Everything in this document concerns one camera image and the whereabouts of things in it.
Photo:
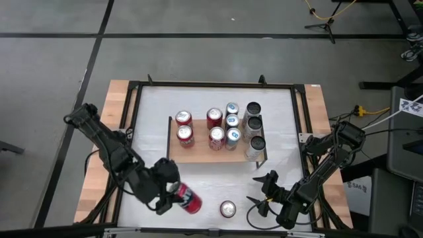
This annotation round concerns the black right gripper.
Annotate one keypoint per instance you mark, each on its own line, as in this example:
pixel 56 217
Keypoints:
pixel 281 197

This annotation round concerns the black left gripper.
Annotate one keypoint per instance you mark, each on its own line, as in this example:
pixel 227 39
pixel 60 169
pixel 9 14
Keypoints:
pixel 165 170

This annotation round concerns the red soda can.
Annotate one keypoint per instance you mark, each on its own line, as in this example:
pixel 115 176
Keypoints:
pixel 215 114
pixel 217 133
pixel 228 209
pixel 183 116
pixel 190 200
pixel 185 132

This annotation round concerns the blue silver Red Bull can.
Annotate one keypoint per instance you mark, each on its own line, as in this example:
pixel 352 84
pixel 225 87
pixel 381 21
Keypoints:
pixel 233 134
pixel 232 120
pixel 232 107

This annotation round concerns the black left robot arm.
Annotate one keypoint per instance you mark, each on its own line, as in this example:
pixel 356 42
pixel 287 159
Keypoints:
pixel 109 142

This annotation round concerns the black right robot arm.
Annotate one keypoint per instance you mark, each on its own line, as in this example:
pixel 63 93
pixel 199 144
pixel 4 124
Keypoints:
pixel 324 172

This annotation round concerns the wooden shelf with black legs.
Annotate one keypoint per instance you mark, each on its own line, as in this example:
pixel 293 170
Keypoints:
pixel 198 153

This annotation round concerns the yellow tape marker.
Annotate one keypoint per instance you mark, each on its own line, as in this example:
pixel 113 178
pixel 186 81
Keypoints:
pixel 269 200

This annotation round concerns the white cardboard box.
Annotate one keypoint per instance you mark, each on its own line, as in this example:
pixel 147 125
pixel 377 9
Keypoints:
pixel 358 201

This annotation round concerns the dark grey cabinet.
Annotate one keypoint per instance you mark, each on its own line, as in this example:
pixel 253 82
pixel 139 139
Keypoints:
pixel 390 205

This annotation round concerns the grey chair leg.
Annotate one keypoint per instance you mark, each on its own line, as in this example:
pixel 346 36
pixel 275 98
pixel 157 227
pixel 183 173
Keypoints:
pixel 10 147

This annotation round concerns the white printed tag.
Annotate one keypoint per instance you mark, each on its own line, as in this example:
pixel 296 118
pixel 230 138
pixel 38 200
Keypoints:
pixel 409 106

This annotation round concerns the black tripod stand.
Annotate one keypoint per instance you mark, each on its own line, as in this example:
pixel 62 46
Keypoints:
pixel 327 26

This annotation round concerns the person's shoe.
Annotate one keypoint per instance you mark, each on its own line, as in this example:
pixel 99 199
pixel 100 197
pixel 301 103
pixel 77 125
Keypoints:
pixel 413 53
pixel 414 35

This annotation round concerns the silver camera mount bar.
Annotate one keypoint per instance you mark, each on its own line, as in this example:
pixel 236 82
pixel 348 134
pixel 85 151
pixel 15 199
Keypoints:
pixel 115 231

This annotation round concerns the white frame bracket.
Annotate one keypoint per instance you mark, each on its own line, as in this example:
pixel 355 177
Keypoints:
pixel 303 137
pixel 128 133

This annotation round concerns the black metal table frame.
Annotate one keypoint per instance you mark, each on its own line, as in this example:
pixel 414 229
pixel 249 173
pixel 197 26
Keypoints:
pixel 215 84

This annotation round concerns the black desk frame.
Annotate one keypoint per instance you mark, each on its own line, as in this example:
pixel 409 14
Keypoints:
pixel 380 85

